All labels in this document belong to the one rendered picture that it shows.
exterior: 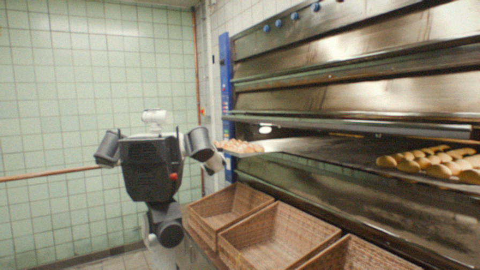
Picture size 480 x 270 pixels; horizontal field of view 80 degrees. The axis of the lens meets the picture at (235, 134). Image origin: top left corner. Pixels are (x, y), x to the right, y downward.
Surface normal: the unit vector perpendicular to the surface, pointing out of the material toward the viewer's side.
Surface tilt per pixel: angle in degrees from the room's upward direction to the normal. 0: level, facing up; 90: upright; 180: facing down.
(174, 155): 89
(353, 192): 70
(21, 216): 90
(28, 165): 90
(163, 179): 104
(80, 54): 90
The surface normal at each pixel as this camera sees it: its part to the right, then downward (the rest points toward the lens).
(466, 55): -0.89, 0.08
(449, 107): -0.84, -0.26
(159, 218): 0.29, -0.65
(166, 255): 0.44, -0.08
